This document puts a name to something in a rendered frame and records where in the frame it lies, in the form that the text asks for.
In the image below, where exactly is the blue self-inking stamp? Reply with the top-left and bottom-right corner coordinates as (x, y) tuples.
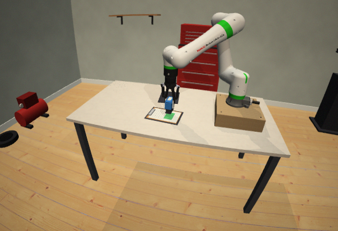
(164, 96), (174, 114)

